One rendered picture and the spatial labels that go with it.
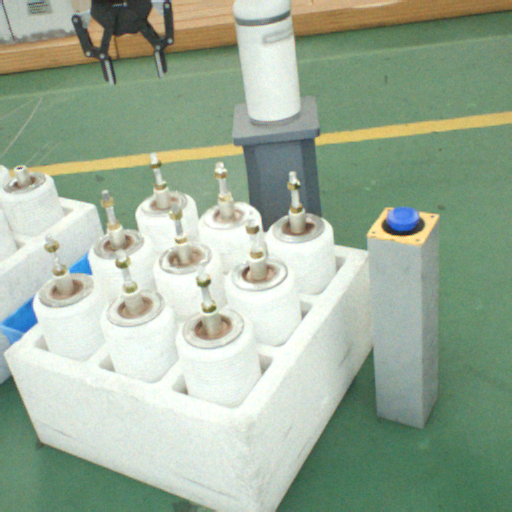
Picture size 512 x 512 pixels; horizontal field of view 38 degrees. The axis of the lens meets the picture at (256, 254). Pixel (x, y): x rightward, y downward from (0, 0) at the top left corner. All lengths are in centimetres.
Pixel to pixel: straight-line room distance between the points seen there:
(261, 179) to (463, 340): 43
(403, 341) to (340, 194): 71
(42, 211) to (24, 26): 161
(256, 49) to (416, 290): 49
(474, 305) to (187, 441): 59
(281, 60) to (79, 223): 46
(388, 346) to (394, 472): 17
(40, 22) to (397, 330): 214
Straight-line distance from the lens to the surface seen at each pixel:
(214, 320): 89
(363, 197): 164
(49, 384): 107
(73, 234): 137
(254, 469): 93
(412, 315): 97
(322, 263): 106
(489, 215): 157
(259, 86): 125
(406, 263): 93
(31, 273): 132
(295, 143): 127
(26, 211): 135
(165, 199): 117
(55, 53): 282
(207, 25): 271
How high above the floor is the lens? 81
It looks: 33 degrees down
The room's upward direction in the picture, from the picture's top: 9 degrees counter-clockwise
